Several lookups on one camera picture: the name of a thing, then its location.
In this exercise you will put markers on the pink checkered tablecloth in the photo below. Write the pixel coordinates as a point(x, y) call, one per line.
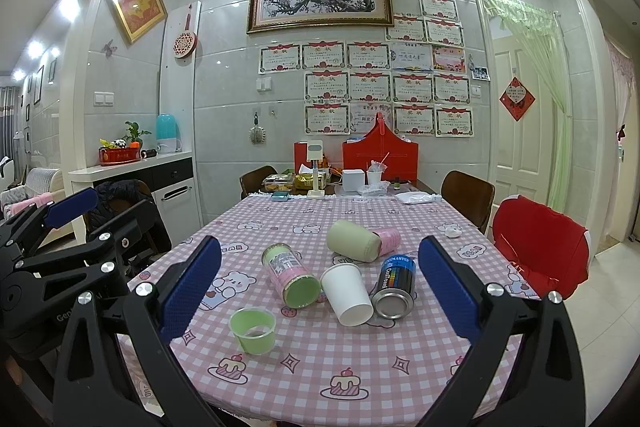
point(319, 372)

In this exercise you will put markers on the clear plastic drink cup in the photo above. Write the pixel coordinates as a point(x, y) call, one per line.
point(376, 170)

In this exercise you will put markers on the red box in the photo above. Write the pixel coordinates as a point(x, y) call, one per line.
point(300, 155)

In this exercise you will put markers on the pink cup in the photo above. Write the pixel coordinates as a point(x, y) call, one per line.
point(389, 240)

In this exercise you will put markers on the gold framed red picture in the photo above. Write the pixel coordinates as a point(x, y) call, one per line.
point(137, 17)

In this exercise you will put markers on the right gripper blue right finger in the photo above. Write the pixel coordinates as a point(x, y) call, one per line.
point(545, 386)

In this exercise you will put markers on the snack food tray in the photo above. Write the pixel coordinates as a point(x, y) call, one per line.
point(278, 182)

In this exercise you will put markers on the green string curtain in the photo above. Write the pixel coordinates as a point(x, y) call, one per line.
point(539, 34)

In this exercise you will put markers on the pale green cup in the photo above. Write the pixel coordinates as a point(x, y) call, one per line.
point(352, 241)

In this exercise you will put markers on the red round hanging ornament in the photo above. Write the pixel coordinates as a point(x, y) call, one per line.
point(186, 42)

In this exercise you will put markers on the small green plastic cup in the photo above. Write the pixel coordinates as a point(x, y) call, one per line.
point(255, 330)

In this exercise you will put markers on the hanging round brush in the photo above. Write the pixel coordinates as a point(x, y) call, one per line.
point(257, 132)

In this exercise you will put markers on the white desk lamp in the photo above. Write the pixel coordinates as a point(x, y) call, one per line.
point(314, 156)

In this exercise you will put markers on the red diamond door decoration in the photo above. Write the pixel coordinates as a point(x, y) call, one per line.
point(516, 99)

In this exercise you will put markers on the green pink cup stack tube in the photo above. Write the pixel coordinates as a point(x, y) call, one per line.
point(295, 284)

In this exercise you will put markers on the brown wooden chair right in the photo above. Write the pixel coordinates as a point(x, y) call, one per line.
point(471, 196)

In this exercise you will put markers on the red cushioned chair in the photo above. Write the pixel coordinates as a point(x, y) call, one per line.
point(546, 247)

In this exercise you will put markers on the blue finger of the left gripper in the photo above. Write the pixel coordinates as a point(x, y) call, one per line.
point(24, 233)
point(136, 234)

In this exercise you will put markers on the white sideboard cabinet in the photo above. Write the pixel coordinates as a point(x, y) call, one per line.
point(169, 180)

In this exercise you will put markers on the blue metal can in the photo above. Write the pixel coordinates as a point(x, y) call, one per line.
point(393, 296)

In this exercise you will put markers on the white plastic bag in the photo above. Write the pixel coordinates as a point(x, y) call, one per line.
point(417, 198)

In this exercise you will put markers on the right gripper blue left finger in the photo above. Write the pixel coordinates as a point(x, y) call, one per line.
point(92, 383)

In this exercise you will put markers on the white paper cup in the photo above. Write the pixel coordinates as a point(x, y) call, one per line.
point(348, 297)

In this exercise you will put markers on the white box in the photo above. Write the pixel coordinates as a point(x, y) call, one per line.
point(353, 180)

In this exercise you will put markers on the brown wooden chair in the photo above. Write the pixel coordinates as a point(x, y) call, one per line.
point(471, 196)
point(251, 182)

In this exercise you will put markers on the brown wooden chair far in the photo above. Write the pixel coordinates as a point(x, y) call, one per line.
point(251, 182)

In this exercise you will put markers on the teal humidifier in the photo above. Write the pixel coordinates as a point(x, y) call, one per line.
point(167, 140)

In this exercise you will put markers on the potted green plant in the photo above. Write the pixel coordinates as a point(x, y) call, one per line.
point(134, 133)

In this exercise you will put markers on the white panel door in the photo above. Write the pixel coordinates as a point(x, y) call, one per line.
point(525, 125)

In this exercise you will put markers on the black jacket on chair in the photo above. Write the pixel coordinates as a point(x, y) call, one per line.
point(116, 197)

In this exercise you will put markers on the red fruit basket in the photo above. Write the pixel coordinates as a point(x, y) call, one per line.
point(118, 152)

